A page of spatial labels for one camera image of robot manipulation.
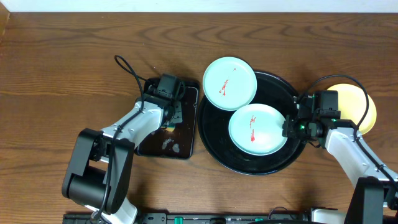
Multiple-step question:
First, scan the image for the green yellow sponge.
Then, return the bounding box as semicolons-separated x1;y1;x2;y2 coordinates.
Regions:
161;123;175;132

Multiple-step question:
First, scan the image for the light green plate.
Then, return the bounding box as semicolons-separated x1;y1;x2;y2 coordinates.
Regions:
228;103;287;156
203;57;257;111

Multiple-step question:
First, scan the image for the yellow plate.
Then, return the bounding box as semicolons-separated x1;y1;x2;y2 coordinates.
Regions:
328;83;377;134

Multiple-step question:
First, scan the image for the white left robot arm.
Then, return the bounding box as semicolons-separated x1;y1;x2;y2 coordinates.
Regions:
62;96;181;223

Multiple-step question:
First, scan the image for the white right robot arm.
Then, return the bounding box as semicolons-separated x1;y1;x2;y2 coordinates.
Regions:
282;117;397;223

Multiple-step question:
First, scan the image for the black rectangular water tray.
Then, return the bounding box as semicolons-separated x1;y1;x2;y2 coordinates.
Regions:
135;80;200;159

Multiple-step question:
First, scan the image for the left black cable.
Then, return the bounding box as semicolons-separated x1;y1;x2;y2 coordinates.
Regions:
93;55;149;224

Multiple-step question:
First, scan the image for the black cable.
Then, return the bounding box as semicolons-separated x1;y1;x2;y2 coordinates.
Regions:
93;55;149;224
298;74;398;194

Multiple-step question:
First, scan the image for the right black cable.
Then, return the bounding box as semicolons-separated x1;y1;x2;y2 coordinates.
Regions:
298;74;398;194

